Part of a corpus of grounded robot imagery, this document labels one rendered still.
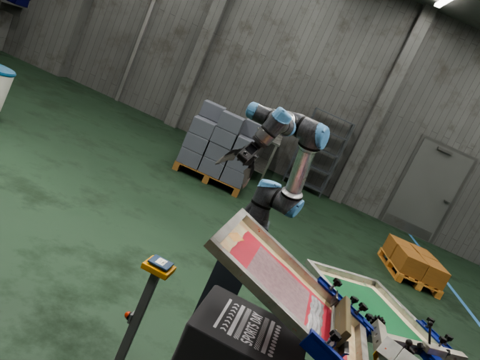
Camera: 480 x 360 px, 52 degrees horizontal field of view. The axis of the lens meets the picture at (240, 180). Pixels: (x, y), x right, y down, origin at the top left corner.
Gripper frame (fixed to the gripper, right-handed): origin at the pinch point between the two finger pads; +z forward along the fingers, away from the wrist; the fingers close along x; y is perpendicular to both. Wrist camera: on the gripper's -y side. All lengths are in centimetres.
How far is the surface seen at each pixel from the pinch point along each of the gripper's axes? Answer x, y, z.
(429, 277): -273, 543, 46
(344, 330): -72, -17, 9
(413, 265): -243, 539, 47
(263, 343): -56, -7, 39
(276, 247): -36.3, 25.4, 15.5
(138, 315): -11, 10, 81
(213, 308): -33, -1, 46
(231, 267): -24.9, -29.2, 16.0
